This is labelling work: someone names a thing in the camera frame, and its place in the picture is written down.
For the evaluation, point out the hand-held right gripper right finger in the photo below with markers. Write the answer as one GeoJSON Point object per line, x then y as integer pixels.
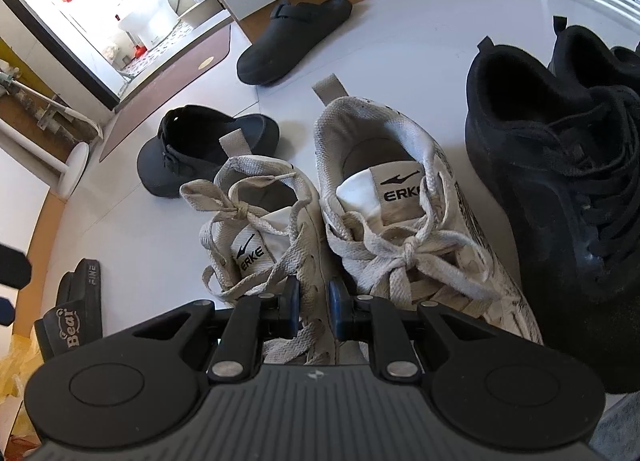
{"type": "Point", "coordinates": [336, 311]}

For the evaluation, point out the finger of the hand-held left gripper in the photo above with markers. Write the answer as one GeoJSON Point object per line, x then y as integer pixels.
{"type": "Point", "coordinates": [5, 312]}
{"type": "Point", "coordinates": [12, 266]}

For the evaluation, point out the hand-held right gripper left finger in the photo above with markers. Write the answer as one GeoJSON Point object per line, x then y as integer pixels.
{"type": "Point", "coordinates": [292, 308]}

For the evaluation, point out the white printed sneaker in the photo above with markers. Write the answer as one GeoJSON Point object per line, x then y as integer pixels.
{"type": "Point", "coordinates": [280, 251]}
{"type": "Point", "coordinates": [400, 221]}

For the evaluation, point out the black bear slide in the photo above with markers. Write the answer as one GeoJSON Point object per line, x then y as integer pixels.
{"type": "Point", "coordinates": [75, 301]}

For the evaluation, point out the black buckle clog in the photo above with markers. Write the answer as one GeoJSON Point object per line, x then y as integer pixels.
{"type": "Point", "coordinates": [295, 41]}
{"type": "Point", "coordinates": [210, 156]}

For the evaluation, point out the black lace-up sneaker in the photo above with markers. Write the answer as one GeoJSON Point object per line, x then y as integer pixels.
{"type": "Point", "coordinates": [595, 51]}
{"type": "Point", "coordinates": [560, 221]}

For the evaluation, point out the yellow plastic bag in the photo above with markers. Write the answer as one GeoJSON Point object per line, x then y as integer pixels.
{"type": "Point", "coordinates": [20, 381]}

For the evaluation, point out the brown door mat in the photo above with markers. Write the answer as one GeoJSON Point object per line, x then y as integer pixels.
{"type": "Point", "coordinates": [165, 91]}

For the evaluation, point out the white toilet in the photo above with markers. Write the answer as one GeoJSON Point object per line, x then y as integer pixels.
{"type": "Point", "coordinates": [145, 11]}

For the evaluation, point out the blue grey floor mat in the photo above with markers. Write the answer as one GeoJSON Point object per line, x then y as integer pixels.
{"type": "Point", "coordinates": [620, 426]}

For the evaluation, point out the black door frame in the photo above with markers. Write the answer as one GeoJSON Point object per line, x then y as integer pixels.
{"type": "Point", "coordinates": [75, 63]}

